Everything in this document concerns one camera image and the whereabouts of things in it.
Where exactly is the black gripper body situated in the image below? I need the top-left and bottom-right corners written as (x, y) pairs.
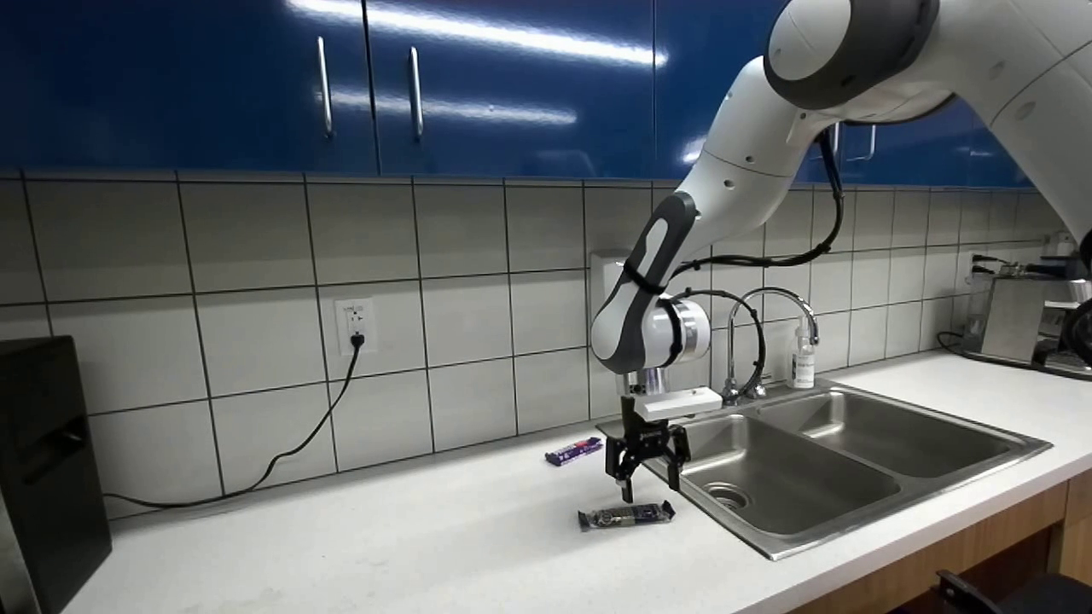
top-left (608, 393), bottom-right (690, 452)

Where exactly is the blue nut bar wrapper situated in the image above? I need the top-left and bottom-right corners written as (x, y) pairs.
top-left (572, 498), bottom-right (680, 535)

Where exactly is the purple candy bar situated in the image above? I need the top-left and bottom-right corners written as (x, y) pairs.
top-left (541, 432), bottom-right (608, 472)

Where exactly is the round sink drain strainer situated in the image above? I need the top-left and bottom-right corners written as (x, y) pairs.
top-left (703, 479), bottom-right (751, 510)

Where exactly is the stainless steel double sink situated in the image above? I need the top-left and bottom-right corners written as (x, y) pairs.
top-left (639, 377), bottom-right (1054, 563)

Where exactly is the clear soap pump bottle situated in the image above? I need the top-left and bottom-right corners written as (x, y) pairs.
top-left (790, 336), bottom-right (823, 393)

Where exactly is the chrome gooseneck faucet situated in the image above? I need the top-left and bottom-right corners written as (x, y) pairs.
top-left (724, 284), bottom-right (823, 404)

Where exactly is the wooden base cabinet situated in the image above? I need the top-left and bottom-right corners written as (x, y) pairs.
top-left (790, 472), bottom-right (1092, 614)

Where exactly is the blue cabinet door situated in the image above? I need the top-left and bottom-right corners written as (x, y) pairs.
top-left (650, 0), bottom-right (850, 191)
top-left (845, 94), bottom-right (1034, 191)
top-left (0, 0), bottom-right (375, 181)
top-left (366, 0), bottom-right (662, 185)

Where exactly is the silver countertop appliance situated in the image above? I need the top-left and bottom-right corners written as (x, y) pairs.
top-left (973, 251), bottom-right (1092, 381)

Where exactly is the black chair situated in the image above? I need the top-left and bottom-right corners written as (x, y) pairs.
top-left (931, 566), bottom-right (1092, 614)

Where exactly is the black box appliance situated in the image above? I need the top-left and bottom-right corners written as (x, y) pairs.
top-left (0, 332), bottom-right (117, 614)

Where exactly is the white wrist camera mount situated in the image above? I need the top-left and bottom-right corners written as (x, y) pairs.
top-left (630, 384), bottom-right (728, 422)

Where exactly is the black power cord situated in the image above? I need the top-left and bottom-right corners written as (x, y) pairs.
top-left (103, 328), bottom-right (368, 510)

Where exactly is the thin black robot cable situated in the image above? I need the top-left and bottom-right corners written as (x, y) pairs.
top-left (662, 126), bottom-right (850, 404)

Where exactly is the white wall outlet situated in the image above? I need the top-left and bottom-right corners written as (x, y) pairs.
top-left (333, 296), bottom-right (383, 356)

